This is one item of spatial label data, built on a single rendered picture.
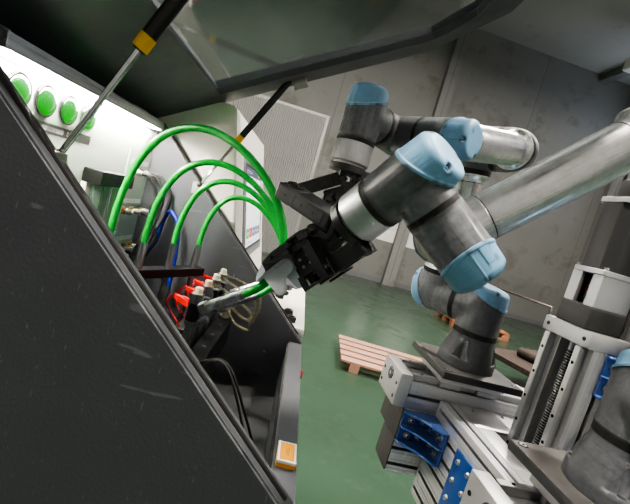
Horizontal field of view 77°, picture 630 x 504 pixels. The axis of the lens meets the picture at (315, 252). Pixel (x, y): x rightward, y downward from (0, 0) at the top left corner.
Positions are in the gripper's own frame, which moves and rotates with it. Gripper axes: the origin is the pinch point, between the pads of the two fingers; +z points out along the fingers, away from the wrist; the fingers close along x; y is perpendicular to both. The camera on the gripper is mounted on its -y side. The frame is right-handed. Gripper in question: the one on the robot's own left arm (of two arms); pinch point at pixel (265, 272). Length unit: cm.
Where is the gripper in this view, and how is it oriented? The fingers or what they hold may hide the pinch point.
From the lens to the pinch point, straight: 67.9
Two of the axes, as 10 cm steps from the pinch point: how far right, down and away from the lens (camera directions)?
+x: 5.9, -1.5, 7.9
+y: 4.7, 8.6, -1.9
